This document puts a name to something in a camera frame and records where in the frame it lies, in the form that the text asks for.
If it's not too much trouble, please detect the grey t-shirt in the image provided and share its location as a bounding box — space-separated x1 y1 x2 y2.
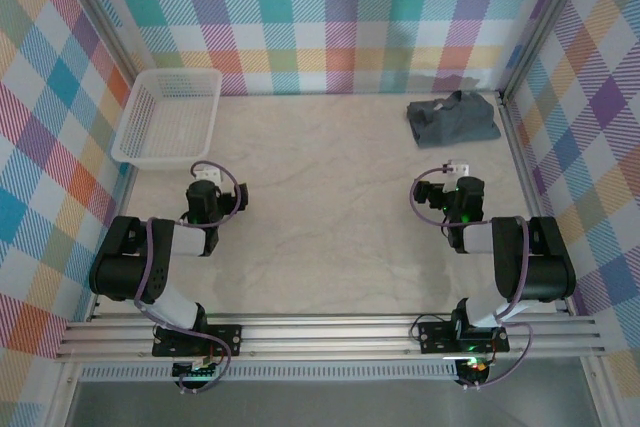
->
405 90 502 149

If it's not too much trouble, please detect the white plastic mesh basket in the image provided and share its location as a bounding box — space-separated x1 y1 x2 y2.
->
110 68 224 172

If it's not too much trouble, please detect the aluminium side rail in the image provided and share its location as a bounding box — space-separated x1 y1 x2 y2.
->
497 91 574 317

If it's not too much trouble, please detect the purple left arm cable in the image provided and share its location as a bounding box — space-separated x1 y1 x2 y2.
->
133 160 241 396

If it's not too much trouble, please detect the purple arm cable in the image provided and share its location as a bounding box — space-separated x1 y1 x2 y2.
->
409 165 534 393
133 160 241 396

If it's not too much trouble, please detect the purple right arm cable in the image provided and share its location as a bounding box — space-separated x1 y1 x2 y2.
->
409 165 534 393

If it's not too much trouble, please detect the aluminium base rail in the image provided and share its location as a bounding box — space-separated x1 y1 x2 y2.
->
54 314 606 363

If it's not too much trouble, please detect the aluminium frame post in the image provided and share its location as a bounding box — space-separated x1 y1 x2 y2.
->
62 0 144 81
499 0 601 101

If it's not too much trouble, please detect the slotted grey cable duct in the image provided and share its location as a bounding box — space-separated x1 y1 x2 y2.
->
79 365 459 382

